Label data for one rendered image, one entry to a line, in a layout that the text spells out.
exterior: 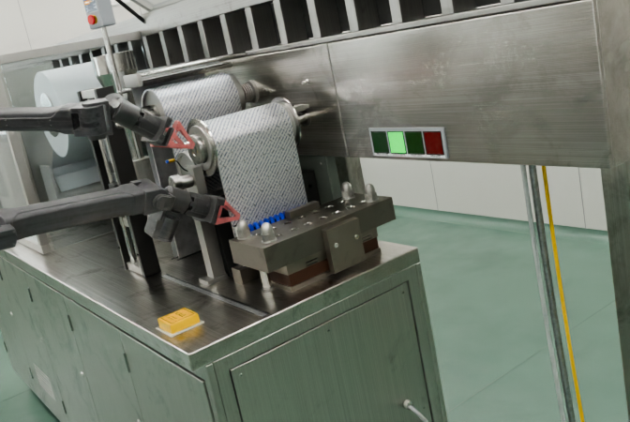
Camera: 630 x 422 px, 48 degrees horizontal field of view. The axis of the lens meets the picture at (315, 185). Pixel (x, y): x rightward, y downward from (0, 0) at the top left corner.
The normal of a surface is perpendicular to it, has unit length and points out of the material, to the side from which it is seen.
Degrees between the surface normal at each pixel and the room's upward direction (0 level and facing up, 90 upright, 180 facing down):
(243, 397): 90
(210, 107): 92
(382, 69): 90
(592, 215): 90
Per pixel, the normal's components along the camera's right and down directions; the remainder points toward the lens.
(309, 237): 0.59, 0.06
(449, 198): -0.79, 0.28
